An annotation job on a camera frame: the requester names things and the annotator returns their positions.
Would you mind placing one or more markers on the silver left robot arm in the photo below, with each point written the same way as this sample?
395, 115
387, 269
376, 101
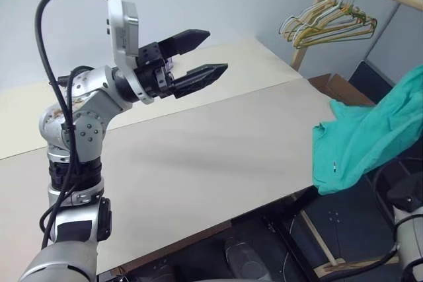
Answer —
86, 130

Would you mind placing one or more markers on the wooden clothes rack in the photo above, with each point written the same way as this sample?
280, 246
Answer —
312, 27

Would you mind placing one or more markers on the brown cardboard box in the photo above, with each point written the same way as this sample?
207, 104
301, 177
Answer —
337, 88

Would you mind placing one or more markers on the bunch of hangers on rack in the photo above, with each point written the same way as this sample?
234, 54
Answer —
317, 36

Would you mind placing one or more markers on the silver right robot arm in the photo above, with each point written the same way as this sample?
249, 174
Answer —
408, 229

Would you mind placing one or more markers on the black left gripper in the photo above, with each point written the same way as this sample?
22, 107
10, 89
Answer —
153, 74

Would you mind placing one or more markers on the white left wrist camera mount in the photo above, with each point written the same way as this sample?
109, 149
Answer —
115, 24

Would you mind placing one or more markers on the green shorts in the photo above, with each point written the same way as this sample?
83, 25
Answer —
363, 140

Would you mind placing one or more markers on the dark rounded shape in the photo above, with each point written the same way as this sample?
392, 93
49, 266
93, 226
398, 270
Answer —
243, 259

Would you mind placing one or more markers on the black base platform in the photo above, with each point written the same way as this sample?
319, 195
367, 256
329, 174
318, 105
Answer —
350, 229

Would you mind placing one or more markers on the black storage box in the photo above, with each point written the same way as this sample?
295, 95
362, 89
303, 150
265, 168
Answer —
373, 80

